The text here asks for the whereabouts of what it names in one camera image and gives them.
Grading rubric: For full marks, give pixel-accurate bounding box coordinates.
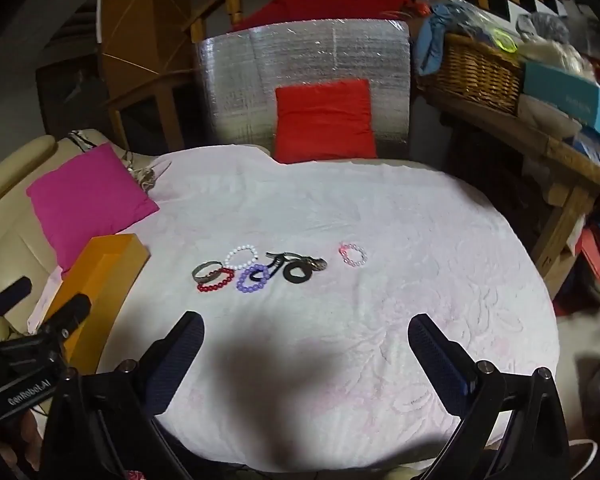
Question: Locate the red bead bracelet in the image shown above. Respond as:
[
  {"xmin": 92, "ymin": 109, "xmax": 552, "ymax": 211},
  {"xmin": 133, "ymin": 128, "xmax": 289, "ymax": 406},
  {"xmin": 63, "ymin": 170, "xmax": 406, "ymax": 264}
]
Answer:
[{"xmin": 196, "ymin": 266, "xmax": 236, "ymax": 295}]

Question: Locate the silver bangle bracelet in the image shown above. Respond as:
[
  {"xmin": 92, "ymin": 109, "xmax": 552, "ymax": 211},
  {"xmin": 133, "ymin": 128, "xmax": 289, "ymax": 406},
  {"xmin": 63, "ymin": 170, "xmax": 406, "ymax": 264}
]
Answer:
[{"xmin": 190, "ymin": 259, "xmax": 223, "ymax": 284}]

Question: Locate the purple bead bracelet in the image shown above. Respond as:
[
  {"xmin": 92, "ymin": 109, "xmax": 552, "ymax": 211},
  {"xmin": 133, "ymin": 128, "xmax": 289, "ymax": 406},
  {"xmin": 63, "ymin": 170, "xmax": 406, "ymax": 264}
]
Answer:
[{"xmin": 235, "ymin": 263, "xmax": 272, "ymax": 294}]

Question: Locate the pink bead bracelet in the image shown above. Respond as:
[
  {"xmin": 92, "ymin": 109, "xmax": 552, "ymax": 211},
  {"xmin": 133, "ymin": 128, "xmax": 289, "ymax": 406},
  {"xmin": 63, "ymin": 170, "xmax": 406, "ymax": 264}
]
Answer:
[{"xmin": 338, "ymin": 242, "xmax": 368, "ymax": 268}]

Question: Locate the black hair tie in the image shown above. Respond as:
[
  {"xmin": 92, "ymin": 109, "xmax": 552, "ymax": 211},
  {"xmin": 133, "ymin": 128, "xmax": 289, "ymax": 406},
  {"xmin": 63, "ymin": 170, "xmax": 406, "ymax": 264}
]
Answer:
[{"xmin": 282, "ymin": 260, "xmax": 312, "ymax": 285}]

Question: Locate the silver metal wristwatch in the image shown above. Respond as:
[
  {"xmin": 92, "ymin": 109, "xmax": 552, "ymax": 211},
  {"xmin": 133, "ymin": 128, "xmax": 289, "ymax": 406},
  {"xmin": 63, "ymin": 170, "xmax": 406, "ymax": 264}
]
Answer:
[{"xmin": 279, "ymin": 252, "xmax": 328, "ymax": 272}]

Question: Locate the cream leather headboard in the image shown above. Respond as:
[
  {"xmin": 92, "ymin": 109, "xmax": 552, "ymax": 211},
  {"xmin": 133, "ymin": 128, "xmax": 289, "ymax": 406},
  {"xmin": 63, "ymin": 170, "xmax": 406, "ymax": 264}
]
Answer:
[{"xmin": 0, "ymin": 128, "xmax": 157, "ymax": 340}]

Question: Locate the orange cardboard box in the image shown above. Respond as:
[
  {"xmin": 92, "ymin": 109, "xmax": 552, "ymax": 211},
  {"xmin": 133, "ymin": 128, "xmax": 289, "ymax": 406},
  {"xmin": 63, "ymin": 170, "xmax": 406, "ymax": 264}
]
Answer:
[{"xmin": 47, "ymin": 234, "xmax": 149, "ymax": 375}]

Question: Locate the magenta cushion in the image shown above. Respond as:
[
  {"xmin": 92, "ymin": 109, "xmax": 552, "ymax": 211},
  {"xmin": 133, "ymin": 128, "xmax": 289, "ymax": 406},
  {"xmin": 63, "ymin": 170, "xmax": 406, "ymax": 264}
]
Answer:
[{"xmin": 26, "ymin": 143, "xmax": 159, "ymax": 272}]

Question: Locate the beige crumpled cloth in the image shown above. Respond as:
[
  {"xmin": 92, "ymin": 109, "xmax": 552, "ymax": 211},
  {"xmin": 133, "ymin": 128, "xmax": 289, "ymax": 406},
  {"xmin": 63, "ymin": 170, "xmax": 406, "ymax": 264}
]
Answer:
[{"xmin": 121, "ymin": 152, "xmax": 171, "ymax": 193}]

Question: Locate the wooden side table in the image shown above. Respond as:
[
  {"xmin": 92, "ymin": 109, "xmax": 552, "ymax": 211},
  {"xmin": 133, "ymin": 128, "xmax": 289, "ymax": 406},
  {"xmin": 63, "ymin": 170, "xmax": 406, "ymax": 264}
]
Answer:
[{"xmin": 422, "ymin": 90, "xmax": 600, "ymax": 297}]

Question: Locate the wooden cabinet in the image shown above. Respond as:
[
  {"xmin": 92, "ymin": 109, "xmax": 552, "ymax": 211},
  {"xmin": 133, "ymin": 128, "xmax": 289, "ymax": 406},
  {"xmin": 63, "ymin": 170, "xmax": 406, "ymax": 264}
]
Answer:
[{"xmin": 35, "ymin": 0, "xmax": 196, "ymax": 155}]

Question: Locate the red cushion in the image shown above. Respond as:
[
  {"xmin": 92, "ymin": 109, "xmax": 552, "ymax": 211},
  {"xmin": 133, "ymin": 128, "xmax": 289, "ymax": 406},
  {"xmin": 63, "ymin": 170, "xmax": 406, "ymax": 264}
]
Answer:
[{"xmin": 273, "ymin": 79, "xmax": 377, "ymax": 164}]

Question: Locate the silver foil insulation panel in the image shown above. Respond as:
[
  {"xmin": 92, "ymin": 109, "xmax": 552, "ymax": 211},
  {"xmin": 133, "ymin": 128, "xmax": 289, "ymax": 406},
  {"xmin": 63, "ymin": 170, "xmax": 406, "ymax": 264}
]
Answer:
[{"xmin": 197, "ymin": 18, "xmax": 412, "ymax": 159}]

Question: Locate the teal cardboard box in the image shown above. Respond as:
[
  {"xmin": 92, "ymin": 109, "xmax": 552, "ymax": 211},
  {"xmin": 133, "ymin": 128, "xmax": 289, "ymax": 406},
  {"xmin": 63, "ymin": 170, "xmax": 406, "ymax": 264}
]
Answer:
[{"xmin": 524, "ymin": 62, "xmax": 600, "ymax": 135}]

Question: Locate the wicker basket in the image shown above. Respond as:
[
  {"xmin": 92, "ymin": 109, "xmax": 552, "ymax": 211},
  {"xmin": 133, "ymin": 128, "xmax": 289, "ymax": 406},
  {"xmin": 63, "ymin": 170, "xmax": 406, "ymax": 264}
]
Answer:
[{"xmin": 416, "ymin": 32, "xmax": 524, "ymax": 115}]

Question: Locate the blue cloth in basket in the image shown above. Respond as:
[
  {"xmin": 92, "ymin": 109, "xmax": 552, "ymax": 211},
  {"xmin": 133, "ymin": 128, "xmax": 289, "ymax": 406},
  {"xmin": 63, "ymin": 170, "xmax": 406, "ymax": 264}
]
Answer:
[{"xmin": 414, "ymin": 3, "xmax": 468, "ymax": 76}]

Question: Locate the white bead bracelet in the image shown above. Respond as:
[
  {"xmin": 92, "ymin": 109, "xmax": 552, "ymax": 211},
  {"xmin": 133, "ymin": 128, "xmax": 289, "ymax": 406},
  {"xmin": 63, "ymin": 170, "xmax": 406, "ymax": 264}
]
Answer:
[{"xmin": 224, "ymin": 244, "xmax": 258, "ymax": 271}]

